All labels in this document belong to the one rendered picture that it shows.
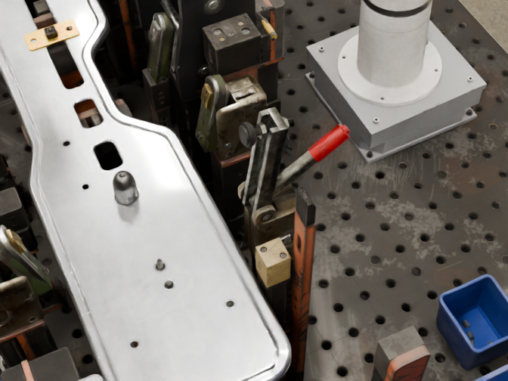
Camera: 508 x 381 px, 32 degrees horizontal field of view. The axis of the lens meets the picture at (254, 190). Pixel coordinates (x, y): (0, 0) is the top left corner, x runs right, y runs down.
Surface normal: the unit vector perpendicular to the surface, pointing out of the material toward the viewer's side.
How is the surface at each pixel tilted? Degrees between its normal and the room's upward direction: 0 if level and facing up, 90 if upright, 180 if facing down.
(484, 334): 0
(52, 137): 0
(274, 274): 90
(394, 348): 0
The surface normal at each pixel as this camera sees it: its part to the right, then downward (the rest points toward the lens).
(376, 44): -0.57, 0.69
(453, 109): 0.44, 0.73
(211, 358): -0.01, -0.58
